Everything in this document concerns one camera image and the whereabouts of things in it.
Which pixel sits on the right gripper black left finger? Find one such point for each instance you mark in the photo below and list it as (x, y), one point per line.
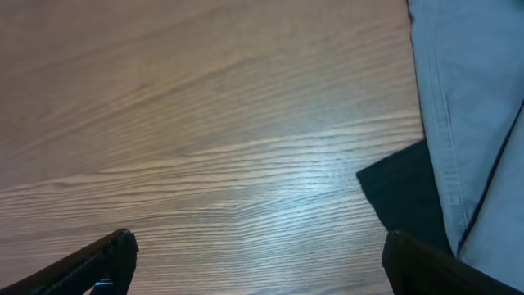
(103, 267)

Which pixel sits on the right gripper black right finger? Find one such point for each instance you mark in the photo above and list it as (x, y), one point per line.
(416, 268)

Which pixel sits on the black garment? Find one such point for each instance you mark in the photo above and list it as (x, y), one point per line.
(402, 190)

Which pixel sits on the grey garment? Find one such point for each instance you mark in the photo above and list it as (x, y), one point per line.
(469, 64)

